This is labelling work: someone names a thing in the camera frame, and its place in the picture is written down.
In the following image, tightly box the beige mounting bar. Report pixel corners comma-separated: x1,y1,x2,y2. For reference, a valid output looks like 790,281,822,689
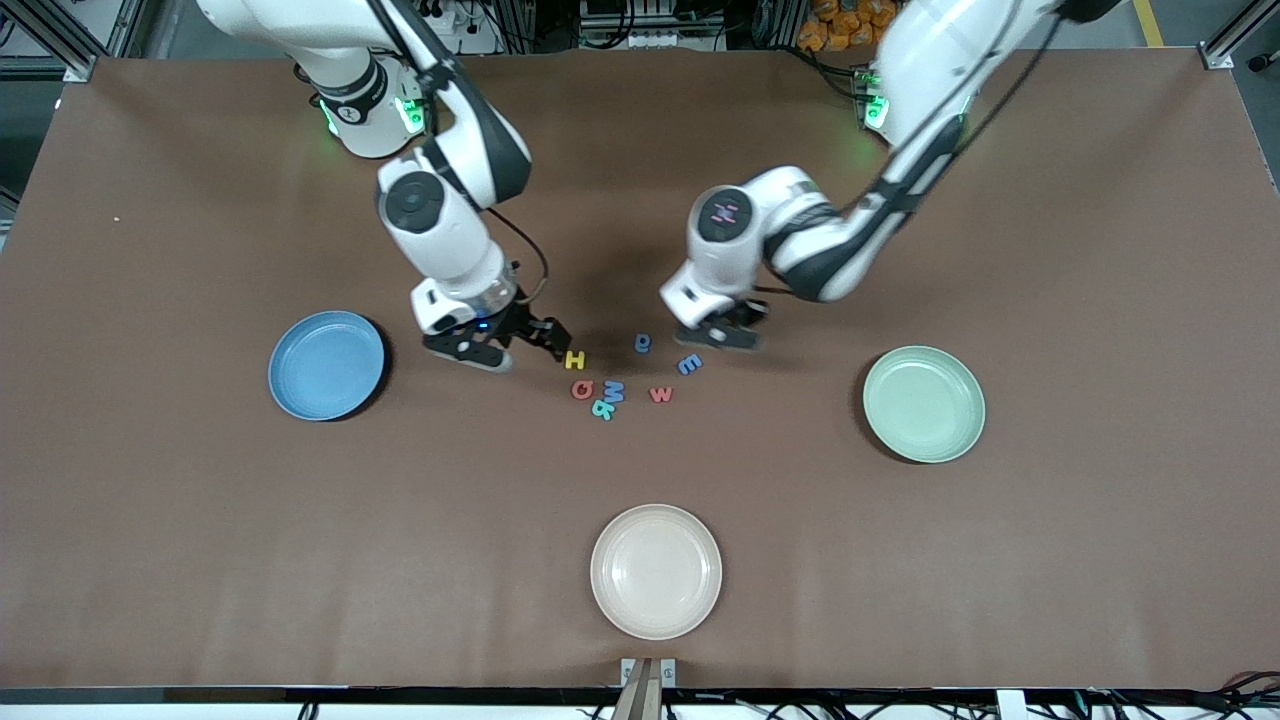
612,658,663,720

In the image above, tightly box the aluminium frame profile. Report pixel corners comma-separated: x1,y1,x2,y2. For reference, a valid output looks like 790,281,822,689
0,0,151,83
1200,0,1280,71

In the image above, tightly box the bag of orange items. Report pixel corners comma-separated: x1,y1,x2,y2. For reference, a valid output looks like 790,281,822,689
797,0,891,53

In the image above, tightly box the green plate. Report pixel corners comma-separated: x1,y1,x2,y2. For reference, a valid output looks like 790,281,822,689
863,345,987,464

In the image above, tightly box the blue plate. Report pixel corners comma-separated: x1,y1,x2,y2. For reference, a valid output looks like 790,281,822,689
268,310,386,422

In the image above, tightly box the beige plate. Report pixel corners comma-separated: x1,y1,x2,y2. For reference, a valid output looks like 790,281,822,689
590,503,723,641

